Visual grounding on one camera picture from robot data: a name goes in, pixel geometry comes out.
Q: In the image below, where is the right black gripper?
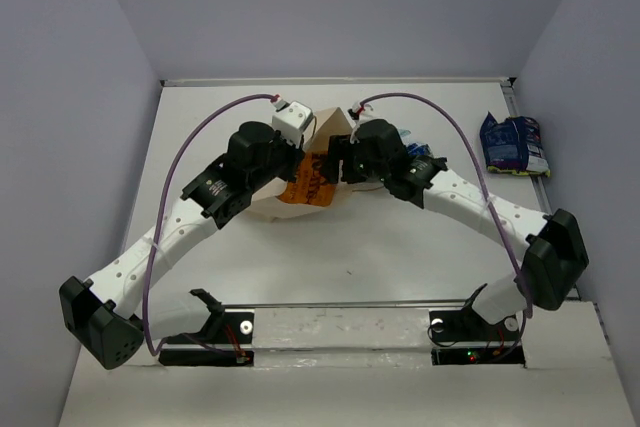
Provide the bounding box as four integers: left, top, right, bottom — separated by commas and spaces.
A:
320, 133, 389, 184

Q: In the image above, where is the orange chips bag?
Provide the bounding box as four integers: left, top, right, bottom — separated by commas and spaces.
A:
278, 151, 336, 207

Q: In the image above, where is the brown paper bag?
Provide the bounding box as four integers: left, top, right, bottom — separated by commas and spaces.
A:
245, 108, 382, 221

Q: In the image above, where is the blue white snack pack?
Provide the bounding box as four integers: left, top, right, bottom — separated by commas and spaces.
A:
398, 129, 432, 156

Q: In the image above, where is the dark blue purple snack bag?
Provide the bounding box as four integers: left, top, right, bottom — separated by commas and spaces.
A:
479, 112, 551, 177

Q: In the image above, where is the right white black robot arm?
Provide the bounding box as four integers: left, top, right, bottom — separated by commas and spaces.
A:
320, 119, 589, 339

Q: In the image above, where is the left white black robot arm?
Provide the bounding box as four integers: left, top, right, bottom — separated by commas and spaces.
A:
59, 120, 306, 370

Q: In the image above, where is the white front cover board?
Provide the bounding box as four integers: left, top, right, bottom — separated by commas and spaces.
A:
61, 303, 635, 426

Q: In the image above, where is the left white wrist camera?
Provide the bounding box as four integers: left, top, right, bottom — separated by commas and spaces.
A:
271, 97, 314, 148

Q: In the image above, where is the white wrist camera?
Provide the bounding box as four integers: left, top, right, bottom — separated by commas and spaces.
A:
271, 97, 314, 148
348, 102, 376, 123

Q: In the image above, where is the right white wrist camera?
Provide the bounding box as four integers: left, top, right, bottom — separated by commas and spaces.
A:
348, 102, 376, 123

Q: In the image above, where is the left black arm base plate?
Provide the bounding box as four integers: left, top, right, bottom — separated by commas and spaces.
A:
158, 309, 255, 367

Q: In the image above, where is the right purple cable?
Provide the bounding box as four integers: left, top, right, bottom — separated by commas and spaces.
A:
359, 92, 536, 363

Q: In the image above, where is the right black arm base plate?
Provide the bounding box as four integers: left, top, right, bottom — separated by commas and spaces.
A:
427, 309, 526, 366

